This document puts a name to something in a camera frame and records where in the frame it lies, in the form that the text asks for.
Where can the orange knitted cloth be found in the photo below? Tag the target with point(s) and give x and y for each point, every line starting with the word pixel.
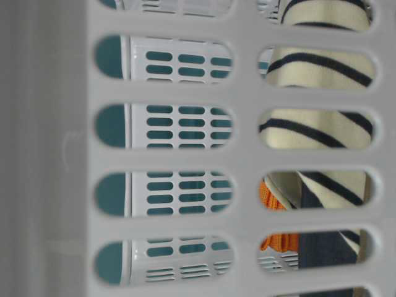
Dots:
pixel 279 242

